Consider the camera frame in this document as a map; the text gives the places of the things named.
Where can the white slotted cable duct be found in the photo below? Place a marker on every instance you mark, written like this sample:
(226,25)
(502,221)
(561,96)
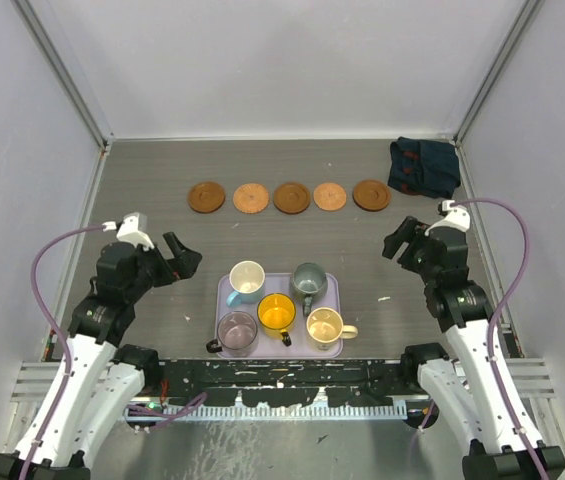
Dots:
(318,411)

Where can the white mug blue handle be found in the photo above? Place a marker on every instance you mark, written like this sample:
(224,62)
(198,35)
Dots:
(246,279)

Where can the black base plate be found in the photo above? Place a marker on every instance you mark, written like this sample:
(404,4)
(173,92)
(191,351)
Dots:
(275,383)

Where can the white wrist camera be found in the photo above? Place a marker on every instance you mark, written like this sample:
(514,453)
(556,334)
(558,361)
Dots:
(452,216)
(131,230)

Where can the dark teal crumpled cloth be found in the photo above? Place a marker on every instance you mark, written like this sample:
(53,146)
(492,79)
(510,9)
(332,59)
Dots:
(424,168)

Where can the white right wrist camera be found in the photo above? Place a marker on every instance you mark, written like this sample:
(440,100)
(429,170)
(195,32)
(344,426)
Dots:
(452,216)

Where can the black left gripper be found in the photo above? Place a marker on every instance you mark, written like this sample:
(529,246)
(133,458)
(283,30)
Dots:
(187,260)

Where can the woven rattan coaster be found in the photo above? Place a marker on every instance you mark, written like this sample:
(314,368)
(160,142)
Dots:
(330,196)
(251,198)

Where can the aluminium frame rail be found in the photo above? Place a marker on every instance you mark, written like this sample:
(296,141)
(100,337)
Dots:
(40,19)

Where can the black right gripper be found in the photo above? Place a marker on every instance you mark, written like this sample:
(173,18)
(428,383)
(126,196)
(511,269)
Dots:
(409,228)

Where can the cream mug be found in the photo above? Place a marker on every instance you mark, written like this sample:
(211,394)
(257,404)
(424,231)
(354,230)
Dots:
(325,327)

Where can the yellow mug black handle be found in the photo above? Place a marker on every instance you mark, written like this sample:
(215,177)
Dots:
(276,314)

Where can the grey green ceramic mug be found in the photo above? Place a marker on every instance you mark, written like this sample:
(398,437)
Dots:
(308,284)

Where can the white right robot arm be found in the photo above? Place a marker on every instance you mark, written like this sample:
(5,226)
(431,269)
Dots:
(483,406)

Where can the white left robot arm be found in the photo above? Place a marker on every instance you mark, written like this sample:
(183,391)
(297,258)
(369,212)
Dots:
(98,375)

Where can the brown wooden coaster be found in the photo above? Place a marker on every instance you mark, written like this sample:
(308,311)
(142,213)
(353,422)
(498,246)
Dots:
(206,197)
(371,195)
(292,198)

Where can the purple glass mug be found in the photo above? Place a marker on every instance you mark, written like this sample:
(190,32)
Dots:
(236,335)

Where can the lavender plastic tray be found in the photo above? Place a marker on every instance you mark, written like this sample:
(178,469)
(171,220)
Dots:
(302,347)

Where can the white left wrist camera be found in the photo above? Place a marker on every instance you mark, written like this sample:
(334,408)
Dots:
(131,230)

